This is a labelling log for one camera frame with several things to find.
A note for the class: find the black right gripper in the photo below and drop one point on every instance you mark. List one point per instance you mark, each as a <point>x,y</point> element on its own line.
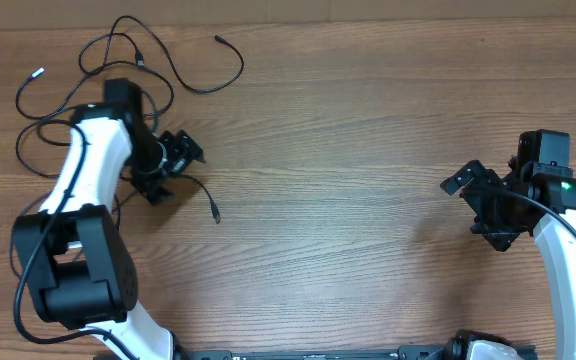
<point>501,235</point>

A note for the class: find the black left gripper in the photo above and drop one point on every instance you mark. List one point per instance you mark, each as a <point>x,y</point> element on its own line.
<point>182,148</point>

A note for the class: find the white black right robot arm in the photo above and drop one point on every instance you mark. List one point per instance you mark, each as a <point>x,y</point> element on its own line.
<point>537,197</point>

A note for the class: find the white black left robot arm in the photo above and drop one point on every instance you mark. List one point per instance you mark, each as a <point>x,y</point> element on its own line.
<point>75,265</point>

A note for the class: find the brown cardboard back board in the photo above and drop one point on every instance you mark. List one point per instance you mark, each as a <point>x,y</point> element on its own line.
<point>63,14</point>

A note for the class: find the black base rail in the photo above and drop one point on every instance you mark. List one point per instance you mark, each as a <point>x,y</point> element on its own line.
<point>404,352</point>

